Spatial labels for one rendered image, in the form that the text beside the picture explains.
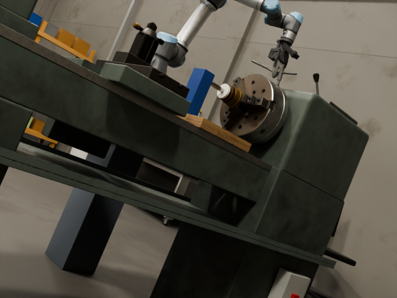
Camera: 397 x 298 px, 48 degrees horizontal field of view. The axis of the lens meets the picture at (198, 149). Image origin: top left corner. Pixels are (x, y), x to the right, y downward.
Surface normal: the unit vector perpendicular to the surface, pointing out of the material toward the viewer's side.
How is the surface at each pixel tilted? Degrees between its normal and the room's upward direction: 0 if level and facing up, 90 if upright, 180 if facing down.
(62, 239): 90
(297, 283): 90
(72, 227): 90
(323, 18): 90
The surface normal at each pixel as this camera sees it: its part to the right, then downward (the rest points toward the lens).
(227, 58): -0.62, -0.31
